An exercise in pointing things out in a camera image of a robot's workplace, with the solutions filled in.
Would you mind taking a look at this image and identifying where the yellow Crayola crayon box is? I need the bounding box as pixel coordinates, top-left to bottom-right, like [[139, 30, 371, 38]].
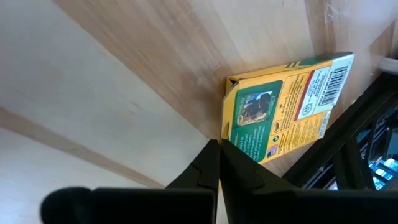
[[219, 51, 356, 165]]

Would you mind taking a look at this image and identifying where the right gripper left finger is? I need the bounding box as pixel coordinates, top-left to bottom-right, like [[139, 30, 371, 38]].
[[40, 139, 221, 224]]

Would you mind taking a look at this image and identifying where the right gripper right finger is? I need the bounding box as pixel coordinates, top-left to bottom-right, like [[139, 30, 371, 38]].
[[219, 139, 398, 224]]

